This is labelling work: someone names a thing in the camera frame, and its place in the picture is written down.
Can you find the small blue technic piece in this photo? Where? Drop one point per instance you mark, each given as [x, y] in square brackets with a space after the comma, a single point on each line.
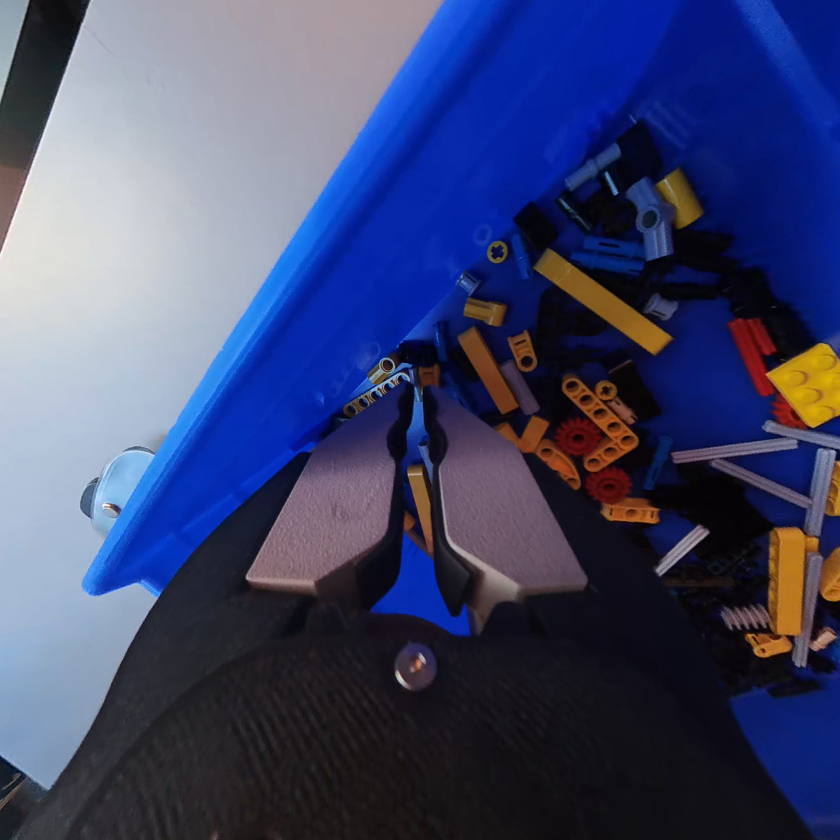
[425, 456]

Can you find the yellow lego beam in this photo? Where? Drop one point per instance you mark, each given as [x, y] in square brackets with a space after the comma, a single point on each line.
[418, 499]

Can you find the pile of lego pieces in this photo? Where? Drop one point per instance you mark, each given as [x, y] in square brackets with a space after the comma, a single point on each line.
[600, 413]

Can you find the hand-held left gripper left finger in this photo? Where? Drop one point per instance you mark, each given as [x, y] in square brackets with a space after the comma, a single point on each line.
[328, 512]

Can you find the round metal knob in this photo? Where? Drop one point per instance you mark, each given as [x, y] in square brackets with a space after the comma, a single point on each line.
[121, 479]

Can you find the black frame bar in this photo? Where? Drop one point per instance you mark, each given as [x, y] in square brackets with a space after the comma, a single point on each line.
[33, 79]

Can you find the blue plastic bin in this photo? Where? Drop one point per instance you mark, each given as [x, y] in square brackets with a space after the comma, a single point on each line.
[525, 131]

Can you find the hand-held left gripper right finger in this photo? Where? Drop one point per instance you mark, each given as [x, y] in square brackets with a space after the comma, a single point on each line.
[499, 518]

